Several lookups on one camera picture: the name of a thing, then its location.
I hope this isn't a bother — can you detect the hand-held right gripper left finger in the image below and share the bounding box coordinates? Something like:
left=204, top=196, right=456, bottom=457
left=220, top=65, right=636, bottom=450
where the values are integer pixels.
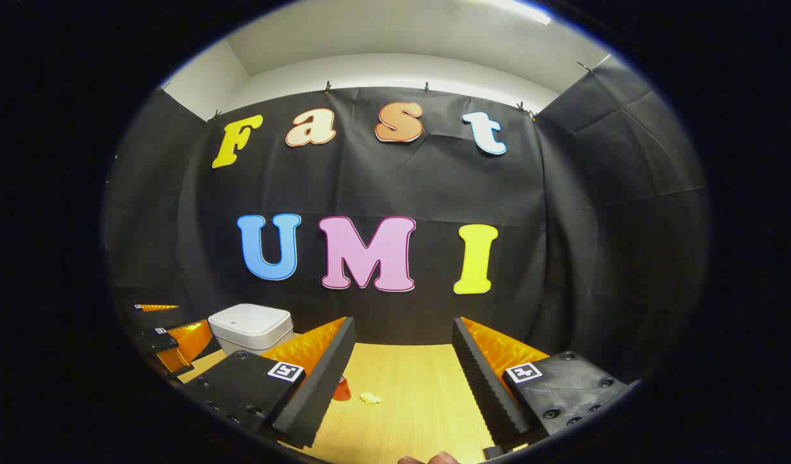
left=180, top=316, right=357, bottom=450

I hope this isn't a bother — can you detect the wooden desktop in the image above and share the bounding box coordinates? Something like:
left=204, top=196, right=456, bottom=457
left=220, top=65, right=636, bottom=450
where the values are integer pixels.
left=176, top=342, right=519, bottom=464

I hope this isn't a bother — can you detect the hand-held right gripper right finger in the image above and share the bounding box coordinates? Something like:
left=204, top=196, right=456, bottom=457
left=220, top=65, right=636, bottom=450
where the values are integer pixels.
left=452, top=316, right=630, bottom=459

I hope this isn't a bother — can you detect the white desktop garbage bin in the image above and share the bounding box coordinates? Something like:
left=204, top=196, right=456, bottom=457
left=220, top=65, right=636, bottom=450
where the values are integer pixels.
left=207, top=303, right=294, bottom=356

